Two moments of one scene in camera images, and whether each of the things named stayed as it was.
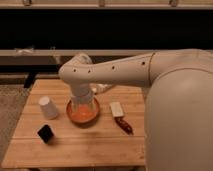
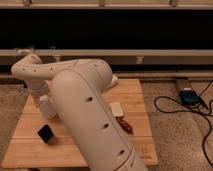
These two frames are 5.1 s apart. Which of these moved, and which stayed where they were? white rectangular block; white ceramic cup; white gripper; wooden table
Moved: white gripper
Stayed: wooden table; white ceramic cup; white rectangular block
